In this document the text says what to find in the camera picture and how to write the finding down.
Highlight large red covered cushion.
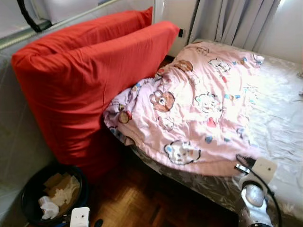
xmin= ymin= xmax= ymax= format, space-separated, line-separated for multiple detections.
xmin=19 ymin=7 xmax=154 ymax=52
xmin=12 ymin=20 xmax=180 ymax=183

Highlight beige floral bed sheet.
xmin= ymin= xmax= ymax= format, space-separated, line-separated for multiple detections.
xmin=130 ymin=38 xmax=303 ymax=223

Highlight black round waste bin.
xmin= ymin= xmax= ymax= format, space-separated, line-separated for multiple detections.
xmin=20 ymin=163 xmax=90 ymax=227

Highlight white crumpled paper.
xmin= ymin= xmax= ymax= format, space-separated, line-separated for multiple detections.
xmin=38 ymin=195 xmax=60 ymax=220

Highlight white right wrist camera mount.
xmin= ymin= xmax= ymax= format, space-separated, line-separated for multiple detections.
xmin=250 ymin=157 xmax=278 ymax=185

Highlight brown cardboard scraps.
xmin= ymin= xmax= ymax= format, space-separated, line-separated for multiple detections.
xmin=44 ymin=173 xmax=80 ymax=209

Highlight grey pleated curtain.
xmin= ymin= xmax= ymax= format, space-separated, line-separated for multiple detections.
xmin=189 ymin=0 xmax=282 ymax=48

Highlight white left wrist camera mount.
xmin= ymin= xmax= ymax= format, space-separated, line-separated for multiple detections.
xmin=70 ymin=207 xmax=90 ymax=227

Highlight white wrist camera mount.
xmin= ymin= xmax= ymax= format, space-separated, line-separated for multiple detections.
xmin=250 ymin=157 xmax=278 ymax=185
xmin=70 ymin=207 xmax=90 ymax=227

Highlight pink cartoon print blanket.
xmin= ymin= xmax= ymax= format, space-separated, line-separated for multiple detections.
xmin=103 ymin=40 xmax=266 ymax=178

